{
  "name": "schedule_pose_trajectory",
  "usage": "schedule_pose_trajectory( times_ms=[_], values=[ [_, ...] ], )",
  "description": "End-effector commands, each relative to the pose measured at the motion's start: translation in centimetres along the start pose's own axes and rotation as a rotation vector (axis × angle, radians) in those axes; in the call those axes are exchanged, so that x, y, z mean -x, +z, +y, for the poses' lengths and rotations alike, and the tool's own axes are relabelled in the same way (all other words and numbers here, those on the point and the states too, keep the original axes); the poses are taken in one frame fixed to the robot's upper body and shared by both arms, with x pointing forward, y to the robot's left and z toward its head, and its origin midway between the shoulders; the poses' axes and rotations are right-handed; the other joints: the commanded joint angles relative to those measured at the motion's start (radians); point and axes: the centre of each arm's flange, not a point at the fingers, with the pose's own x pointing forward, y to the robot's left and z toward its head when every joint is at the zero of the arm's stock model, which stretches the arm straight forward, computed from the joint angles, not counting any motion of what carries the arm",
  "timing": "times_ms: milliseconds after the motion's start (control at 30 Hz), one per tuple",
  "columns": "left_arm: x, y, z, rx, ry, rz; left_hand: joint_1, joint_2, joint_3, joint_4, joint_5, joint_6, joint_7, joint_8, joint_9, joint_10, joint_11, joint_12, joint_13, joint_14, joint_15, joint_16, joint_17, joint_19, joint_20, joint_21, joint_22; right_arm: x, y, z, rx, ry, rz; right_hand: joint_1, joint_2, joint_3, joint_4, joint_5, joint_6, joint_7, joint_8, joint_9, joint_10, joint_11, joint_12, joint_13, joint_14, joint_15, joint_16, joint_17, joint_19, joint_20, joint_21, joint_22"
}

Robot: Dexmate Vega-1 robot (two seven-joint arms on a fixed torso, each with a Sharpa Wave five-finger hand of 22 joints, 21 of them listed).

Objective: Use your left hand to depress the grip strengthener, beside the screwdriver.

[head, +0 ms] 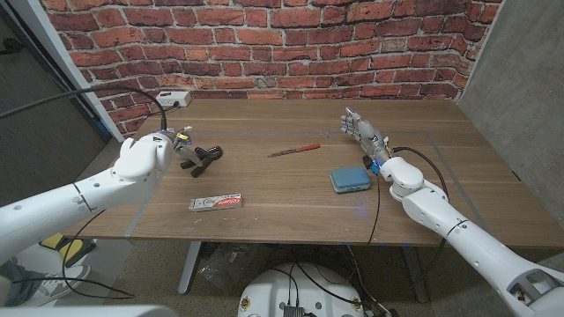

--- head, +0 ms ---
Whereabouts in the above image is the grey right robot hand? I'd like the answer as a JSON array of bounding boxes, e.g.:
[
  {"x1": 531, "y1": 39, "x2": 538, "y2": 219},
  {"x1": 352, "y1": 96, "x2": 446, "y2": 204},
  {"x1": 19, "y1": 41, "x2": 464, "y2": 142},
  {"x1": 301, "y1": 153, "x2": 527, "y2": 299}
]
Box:
[{"x1": 339, "y1": 107, "x2": 392, "y2": 165}]

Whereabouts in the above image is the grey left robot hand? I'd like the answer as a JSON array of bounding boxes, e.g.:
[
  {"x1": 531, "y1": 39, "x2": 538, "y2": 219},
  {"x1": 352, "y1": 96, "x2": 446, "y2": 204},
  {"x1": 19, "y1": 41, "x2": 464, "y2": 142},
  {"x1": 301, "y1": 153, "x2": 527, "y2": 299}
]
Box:
[{"x1": 177, "y1": 141, "x2": 206, "y2": 169}]

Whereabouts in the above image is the black grip strengthener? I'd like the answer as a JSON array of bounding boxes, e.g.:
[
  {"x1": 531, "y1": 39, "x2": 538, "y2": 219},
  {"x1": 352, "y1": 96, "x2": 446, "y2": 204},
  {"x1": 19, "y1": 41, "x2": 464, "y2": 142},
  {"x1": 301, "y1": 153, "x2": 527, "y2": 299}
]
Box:
[{"x1": 179, "y1": 145, "x2": 224, "y2": 179}]

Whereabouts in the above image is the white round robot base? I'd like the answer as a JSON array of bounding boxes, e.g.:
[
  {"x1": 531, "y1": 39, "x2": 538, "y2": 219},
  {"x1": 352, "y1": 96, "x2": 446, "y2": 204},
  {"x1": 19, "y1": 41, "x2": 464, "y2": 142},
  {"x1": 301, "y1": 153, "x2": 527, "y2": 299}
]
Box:
[{"x1": 237, "y1": 262, "x2": 367, "y2": 317}]

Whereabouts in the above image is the teal blue sponge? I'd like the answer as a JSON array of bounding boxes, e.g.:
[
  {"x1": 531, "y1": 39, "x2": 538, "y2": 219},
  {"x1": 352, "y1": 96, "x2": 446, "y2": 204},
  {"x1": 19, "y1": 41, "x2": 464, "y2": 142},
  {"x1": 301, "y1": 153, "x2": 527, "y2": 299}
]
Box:
[{"x1": 330, "y1": 166, "x2": 372, "y2": 195}]

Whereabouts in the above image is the white red toothpaste box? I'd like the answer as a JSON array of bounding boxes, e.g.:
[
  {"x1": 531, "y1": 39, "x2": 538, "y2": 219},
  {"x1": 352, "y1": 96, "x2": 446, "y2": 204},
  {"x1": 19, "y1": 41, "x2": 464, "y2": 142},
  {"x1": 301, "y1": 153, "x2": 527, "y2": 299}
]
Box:
[{"x1": 189, "y1": 193, "x2": 243, "y2": 213}]

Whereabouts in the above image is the white power strip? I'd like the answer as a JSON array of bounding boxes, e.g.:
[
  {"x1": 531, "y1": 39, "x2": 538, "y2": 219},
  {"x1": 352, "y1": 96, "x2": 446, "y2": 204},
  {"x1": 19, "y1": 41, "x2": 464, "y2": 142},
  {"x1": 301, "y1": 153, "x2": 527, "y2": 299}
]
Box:
[{"x1": 155, "y1": 90, "x2": 193, "y2": 107}]

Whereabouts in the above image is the white table leg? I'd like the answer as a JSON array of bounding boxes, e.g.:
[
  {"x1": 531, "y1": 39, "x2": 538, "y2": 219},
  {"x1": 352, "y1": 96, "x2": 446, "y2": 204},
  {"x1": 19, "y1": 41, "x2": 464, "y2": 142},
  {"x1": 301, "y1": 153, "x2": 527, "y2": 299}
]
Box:
[{"x1": 177, "y1": 240, "x2": 204, "y2": 295}]

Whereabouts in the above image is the clear plastic bag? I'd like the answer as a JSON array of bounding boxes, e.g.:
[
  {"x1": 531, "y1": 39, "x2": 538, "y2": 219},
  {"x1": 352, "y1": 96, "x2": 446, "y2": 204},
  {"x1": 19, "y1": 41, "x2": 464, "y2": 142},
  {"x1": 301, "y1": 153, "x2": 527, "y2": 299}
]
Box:
[{"x1": 196, "y1": 242, "x2": 261, "y2": 294}]

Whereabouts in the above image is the red brick print backdrop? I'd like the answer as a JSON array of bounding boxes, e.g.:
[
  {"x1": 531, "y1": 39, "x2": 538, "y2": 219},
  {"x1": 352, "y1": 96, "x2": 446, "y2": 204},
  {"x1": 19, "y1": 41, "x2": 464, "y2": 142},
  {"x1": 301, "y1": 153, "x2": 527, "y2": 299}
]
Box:
[{"x1": 39, "y1": 0, "x2": 506, "y2": 141}]

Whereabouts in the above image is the white floor mat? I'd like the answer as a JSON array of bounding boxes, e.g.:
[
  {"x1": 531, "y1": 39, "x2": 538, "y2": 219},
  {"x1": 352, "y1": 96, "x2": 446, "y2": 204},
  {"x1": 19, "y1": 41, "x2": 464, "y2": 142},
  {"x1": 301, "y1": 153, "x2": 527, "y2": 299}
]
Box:
[{"x1": 26, "y1": 237, "x2": 133, "y2": 306}]

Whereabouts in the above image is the grey table leg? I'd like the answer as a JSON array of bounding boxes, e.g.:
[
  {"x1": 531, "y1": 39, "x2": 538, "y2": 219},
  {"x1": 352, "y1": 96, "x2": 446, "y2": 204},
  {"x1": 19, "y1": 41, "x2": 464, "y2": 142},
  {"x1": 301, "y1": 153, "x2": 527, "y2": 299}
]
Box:
[{"x1": 399, "y1": 246, "x2": 431, "y2": 304}]

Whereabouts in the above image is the yellow black foot pedal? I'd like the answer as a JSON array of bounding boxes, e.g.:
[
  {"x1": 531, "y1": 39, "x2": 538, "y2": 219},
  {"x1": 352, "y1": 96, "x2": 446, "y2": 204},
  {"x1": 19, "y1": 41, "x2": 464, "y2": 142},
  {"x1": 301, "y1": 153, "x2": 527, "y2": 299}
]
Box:
[{"x1": 39, "y1": 232, "x2": 97, "y2": 269}]

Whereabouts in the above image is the dark grey door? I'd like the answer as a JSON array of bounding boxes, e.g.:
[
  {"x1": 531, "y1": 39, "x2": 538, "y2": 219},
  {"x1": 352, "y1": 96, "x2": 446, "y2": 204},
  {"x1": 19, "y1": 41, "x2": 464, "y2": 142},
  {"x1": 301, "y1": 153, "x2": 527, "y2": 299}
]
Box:
[{"x1": 0, "y1": 8, "x2": 111, "y2": 212}]

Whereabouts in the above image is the black and white panel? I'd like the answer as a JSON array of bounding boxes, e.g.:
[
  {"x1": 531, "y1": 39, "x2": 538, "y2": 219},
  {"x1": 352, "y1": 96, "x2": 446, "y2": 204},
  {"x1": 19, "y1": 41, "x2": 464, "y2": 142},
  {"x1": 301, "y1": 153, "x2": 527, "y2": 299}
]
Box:
[{"x1": 6, "y1": 0, "x2": 127, "y2": 144}]

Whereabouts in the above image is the white grey sneaker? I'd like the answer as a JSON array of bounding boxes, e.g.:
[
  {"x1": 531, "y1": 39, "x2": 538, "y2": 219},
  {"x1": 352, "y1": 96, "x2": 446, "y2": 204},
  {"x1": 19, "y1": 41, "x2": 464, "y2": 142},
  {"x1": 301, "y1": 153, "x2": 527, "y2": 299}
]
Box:
[{"x1": 26, "y1": 262, "x2": 93, "y2": 306}]

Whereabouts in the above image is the blue jeans leg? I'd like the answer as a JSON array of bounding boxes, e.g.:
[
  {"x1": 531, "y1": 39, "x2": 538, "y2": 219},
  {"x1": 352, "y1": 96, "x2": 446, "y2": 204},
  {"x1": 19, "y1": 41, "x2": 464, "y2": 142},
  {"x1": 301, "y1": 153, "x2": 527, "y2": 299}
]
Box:
[{"x1": 0, "y1": 258, "x2": 39, "y2": 308}]

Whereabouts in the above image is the black power strip cable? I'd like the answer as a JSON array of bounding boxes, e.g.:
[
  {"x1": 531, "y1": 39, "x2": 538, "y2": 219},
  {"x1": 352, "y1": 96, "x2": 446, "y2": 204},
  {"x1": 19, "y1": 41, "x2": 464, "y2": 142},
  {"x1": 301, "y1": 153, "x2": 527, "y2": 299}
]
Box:
[{"x1": 147, "y1": 101, "x2": 181, "y2": 118}]

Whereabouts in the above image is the orange handled screwdriver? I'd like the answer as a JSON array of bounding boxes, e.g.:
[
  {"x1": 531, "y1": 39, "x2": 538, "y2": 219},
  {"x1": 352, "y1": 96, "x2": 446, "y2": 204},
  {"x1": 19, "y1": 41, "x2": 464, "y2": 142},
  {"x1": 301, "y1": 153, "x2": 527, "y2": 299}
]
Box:
[{"x1": 267, "y1": 143, "x2": 322, "y2": 159}]

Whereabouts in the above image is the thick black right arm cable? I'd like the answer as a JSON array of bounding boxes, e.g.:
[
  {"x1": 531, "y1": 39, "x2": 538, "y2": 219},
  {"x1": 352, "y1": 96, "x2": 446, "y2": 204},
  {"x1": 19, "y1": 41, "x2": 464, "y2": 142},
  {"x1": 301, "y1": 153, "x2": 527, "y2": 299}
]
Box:
[{"x1": 390, "y1": 146, "x2": 450, "y2": 199}]

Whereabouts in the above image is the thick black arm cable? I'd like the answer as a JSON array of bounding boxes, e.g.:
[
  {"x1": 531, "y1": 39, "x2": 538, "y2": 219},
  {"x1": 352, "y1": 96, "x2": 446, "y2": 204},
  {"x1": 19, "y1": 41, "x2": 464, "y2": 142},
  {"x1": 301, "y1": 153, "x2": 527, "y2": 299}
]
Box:
[
  {"x1": 390, "y1": 146, "x2": 450, "y2": 199},
  {"x1": 0, "y1": 86, "x2": 169, "y2": 133}
]

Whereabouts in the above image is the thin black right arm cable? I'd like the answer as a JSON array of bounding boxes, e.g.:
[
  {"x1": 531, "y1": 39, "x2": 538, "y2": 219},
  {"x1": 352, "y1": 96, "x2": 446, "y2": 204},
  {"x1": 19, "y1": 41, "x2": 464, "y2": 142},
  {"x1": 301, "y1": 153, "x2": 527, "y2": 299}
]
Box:
[{"x1": 365, "y1": 173, "x2": 382, "y2": 247}]

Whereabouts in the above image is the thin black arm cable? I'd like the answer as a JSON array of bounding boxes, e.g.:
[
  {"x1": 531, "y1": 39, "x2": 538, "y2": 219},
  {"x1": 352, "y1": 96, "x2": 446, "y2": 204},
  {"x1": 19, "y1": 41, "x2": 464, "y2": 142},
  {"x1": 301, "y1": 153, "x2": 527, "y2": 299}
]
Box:
[
  {"x1": 365, "y1": 173, "x2": 382, "y2": 247},
  {"x1": 11, "y1": 210, "x2": 136, "y2": 300}
]

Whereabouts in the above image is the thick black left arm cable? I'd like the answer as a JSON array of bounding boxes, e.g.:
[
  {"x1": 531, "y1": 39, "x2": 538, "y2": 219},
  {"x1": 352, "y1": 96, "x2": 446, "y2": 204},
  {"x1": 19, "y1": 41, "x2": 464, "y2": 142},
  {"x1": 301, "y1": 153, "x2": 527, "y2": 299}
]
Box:
[{"x1": 0, "y1": 86, "x2": 169, "y2": 133}]

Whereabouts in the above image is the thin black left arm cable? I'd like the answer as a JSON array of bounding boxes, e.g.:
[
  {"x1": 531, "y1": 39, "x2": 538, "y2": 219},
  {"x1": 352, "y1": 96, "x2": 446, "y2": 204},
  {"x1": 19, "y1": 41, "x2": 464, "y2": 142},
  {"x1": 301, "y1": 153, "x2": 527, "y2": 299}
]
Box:
[{"x1": 11, "y1": 210, "x2": 136, "y2": 300}]

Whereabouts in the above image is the black door handle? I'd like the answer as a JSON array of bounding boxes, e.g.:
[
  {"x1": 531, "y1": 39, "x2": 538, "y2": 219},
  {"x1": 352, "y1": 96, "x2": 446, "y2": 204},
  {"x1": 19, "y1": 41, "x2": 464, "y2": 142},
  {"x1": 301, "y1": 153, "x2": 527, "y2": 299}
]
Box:
[{"x1": 0, "y1": 38, "x2": 26, "y2": 56}]

